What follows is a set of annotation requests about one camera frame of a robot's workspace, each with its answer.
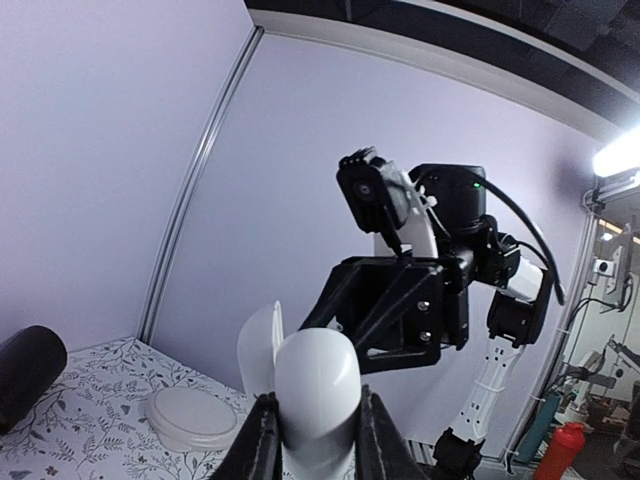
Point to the red plastic bottle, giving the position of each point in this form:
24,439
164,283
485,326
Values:
566,442

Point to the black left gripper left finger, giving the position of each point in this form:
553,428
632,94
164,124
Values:
255,452

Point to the floral patterned table mat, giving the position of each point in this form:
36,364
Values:
90,423

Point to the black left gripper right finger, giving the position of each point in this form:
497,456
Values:
380,451

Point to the white round dish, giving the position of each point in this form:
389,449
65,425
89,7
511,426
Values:
187,420

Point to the white earbud charging case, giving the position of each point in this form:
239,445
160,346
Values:
315,376

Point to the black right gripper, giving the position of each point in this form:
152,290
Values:
395,313

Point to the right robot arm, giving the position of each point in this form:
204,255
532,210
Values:
522,290

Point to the black cylinder speaker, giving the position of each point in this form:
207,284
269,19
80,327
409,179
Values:
31,360

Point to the right aluminium corner post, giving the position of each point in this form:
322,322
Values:
194,171

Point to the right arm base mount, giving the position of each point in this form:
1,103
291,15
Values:
455,459

